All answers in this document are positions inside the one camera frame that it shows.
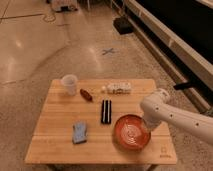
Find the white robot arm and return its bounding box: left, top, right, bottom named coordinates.
left=140, top=88, right=213, bottom=145

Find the wooden table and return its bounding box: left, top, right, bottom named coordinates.
left=25, top=79, right=177, bottom=165

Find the equipment on floor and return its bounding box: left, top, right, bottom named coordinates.
left=46, top=0, right=78, bottom=12

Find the black object on floor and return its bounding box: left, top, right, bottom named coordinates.
left=113, top=17, right=133, bottom=35

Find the orange ceramic bowl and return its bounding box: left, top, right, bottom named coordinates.
left=113, top=114, right=151, bottom=150

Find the brown sausage toy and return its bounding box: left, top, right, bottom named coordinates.
left=80, top=89, right=93, bottom=102

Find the translucent plastic cup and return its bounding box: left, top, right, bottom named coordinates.
left=61, top=74, right=78, bottom=96

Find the white patterned box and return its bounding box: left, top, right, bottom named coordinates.
left=101, top=82, right=131, bottom=94

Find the black rectangular block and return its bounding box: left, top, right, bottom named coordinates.
left=101, top=100, right=112, bottom=124

